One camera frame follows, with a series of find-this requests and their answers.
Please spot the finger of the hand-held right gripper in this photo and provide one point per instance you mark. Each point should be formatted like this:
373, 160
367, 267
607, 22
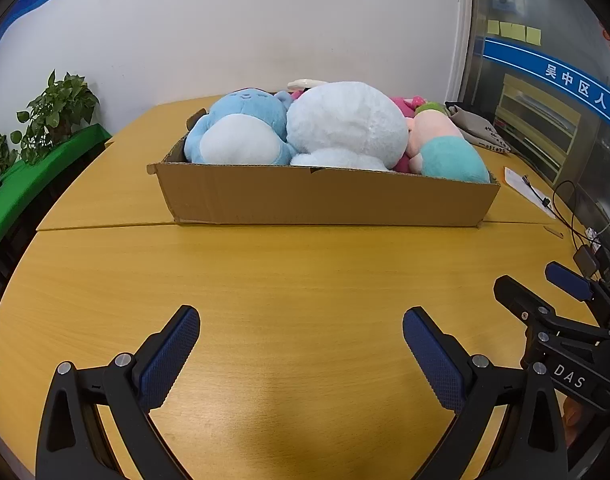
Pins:
522, 300
567, 280

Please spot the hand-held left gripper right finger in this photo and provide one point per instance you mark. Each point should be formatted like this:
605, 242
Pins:
435, 360

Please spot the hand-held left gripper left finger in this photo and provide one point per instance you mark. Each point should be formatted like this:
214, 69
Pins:
167, 355

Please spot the cardboard box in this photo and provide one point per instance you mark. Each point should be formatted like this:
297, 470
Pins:
325, 195

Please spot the blue plush toy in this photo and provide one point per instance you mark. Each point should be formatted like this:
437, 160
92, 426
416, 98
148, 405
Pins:
235, 130

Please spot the person's right hand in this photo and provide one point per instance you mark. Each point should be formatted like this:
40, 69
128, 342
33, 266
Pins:
572, 420

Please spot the small black device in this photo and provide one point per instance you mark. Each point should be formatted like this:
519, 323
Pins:
585, 260

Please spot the white paper sheet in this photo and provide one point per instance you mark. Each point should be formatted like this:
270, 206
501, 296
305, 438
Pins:
522, 185

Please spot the yellow shelf behind glass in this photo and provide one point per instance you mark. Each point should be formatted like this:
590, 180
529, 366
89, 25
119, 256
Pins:
535, 125

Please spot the teal and pink plush toy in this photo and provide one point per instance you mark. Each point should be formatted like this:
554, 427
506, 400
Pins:
445, 157

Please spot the grey cloth bag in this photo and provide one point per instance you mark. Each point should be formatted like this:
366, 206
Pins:
477, 127

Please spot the green plush toy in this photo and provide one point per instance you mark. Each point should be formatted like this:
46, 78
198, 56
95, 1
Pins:
431, 107

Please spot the blue glass door band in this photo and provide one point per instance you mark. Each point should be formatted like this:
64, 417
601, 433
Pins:
545, 67

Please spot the green bench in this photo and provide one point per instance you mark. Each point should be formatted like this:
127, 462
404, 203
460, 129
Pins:
40, 170

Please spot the yellow sticky note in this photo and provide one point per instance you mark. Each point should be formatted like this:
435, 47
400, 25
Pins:
533, 35
493, 27
519, 31
506, 30

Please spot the white plush toy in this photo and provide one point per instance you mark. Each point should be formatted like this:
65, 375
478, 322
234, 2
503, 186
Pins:
345, 125

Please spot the small potted plant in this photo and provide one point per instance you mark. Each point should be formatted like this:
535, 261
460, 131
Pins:
0, 152

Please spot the large potted plant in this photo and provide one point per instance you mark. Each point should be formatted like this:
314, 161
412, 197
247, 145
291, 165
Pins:
55, 110

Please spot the white toy part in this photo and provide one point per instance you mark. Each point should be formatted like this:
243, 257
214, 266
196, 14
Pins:
305, 82

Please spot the blue wall decal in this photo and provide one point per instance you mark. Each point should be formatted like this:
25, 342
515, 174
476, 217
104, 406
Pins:
25, 5

